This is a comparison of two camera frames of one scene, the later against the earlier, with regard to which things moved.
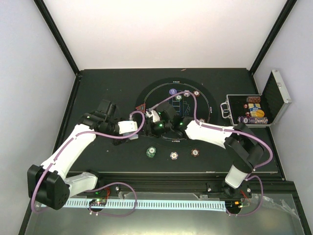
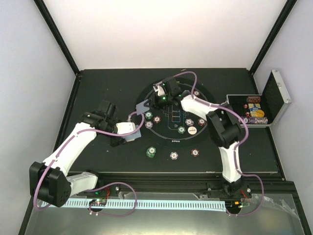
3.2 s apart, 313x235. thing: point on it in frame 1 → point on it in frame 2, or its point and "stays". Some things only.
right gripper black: [151, 131] → [155, 104]
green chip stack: [150, 152] stays
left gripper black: [116, 141] stays
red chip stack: [195, 152] stays
